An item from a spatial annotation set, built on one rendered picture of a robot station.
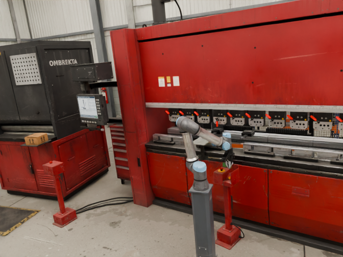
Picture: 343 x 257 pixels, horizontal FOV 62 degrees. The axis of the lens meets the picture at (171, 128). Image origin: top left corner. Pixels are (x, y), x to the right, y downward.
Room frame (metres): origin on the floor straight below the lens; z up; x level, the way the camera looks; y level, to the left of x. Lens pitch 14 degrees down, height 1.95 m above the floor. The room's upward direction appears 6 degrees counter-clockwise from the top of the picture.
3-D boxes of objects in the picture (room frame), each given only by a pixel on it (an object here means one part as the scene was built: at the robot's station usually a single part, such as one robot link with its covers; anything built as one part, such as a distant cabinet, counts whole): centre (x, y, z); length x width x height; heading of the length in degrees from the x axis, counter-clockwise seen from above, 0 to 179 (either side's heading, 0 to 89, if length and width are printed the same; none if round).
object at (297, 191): (2.43, -1.16, 0.58); 0.15 x 0.02 x 0.07; 55
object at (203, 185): (2.35, -0.21, 0.82); 0.15 x 0.15 x 0.10
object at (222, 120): (3.05, -0.56, 1.25); 0.15 x 0.09 x 0.17; 55
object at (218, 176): (2.64, -0.50, 0.75); 0.20 x 0.16 x 0.18; 46
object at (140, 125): (3.86, 0.28, 1.15); 0.85 x 0.25 x 2.30; 145
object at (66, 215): (3.32, 1.49, 0.41); 0.25 x 0.20 x 0.83; 145
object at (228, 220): (2.64, -0.50, 0.39); 0.05 x 0.05 x 0.54; 46
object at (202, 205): (2.35, -0.21, 0.39); 0.18 x 0.18 x 0.77; 66
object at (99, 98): (3.39, 0.91, 1.42); 0.45 x 0.12 x 0.36; 51
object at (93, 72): (3.49, 0.89, 1.53); 0.51 x 0.25 x 0.85; 51
